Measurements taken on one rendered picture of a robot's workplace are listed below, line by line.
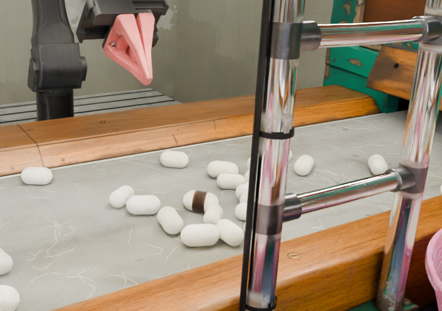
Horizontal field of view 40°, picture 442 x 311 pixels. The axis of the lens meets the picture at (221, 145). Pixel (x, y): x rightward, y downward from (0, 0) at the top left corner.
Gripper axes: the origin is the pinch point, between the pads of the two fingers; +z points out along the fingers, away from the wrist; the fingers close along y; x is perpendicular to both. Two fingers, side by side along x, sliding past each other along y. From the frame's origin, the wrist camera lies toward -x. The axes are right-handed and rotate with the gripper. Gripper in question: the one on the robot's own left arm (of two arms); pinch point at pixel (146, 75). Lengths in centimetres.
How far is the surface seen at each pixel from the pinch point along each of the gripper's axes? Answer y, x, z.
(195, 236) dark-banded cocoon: -4.8, -5.1, 21.6
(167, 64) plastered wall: 113, 166, -121
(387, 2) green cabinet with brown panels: 49, 1, -11
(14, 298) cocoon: -21.7, -6.5, 23.1
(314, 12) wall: 121, 75, -73
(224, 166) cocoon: 6.7, 2.7, 11.9
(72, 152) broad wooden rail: -7.0, 11.7, 2.3
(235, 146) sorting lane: 14.9, 10.1, 6.0
